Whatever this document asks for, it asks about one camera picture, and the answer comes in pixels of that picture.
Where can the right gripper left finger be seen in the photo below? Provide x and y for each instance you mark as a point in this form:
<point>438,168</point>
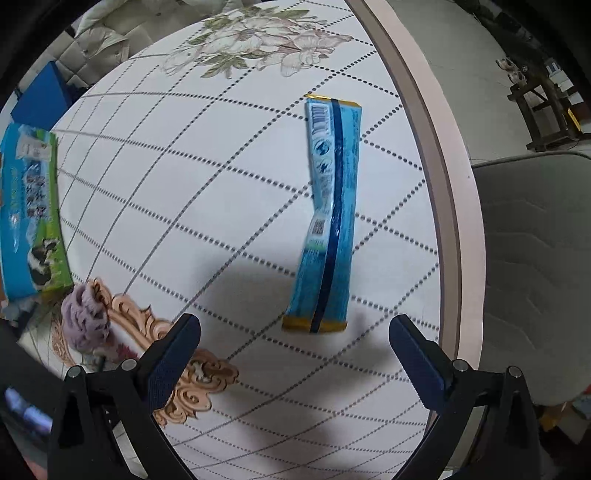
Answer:
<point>82,443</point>

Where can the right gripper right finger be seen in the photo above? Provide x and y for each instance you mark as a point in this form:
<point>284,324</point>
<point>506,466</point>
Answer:
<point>505,444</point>

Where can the purple knitted cloth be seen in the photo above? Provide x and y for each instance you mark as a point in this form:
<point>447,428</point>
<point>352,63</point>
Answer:
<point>85,324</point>

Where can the brown cardboard box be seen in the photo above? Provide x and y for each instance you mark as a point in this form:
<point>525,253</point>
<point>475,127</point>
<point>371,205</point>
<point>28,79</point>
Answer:
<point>33,256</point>

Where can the long blue snack pack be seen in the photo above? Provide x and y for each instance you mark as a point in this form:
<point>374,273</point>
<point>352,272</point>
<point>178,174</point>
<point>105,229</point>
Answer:
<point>320,298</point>

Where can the grey padded chair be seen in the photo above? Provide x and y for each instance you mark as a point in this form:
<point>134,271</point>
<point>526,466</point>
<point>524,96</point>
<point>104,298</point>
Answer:
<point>536,214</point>

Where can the blue flat board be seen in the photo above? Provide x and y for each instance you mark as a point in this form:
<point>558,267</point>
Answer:
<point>45,101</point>

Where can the dark wooden stool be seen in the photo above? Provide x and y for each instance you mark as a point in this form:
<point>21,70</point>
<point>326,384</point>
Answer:
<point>553,109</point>

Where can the white puffer jacket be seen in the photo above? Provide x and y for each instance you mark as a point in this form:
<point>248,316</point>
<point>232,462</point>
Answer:
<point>112,31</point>

